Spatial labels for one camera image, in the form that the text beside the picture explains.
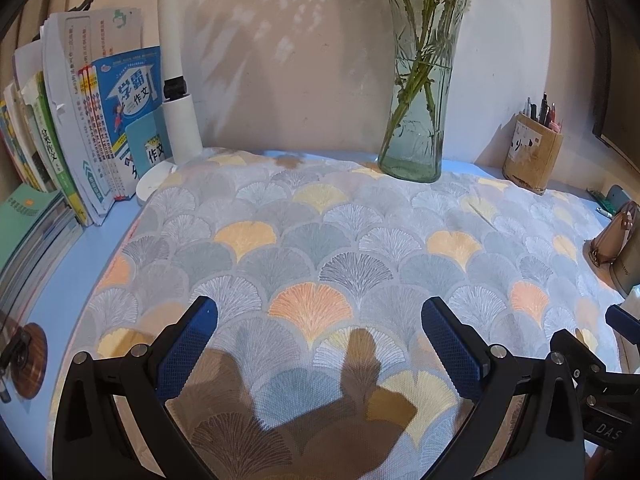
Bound wooden pen holder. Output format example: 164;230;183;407
502;112;564;196

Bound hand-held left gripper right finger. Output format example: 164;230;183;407
421;297;587;480

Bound green flower stems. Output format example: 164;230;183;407
375;0;508;123

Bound stack of flat books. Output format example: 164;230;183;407
0;182;85;313

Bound dark monitor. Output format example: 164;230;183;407
585;0;640;161

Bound tall glass vase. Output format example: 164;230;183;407
376;0;475;184

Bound small brown handbag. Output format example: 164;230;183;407
589;201;640;267

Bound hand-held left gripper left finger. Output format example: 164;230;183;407
51;296;219;480

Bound bunch of pens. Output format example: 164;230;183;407
522;91;559;130

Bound small teal booklet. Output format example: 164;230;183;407
125;104;174;182

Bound fan-patterned table cloth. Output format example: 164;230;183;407
47;147;626;480

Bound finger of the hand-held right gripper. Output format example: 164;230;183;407
605;304;640;345
550;329;608;377

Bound green pen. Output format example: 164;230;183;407
587;189;614;218

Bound row of standing books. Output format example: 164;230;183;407
0;7;168;228

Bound round wooden disc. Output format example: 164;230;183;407
10;324;49;400

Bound white desk lamp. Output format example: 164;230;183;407
136;10;204;207

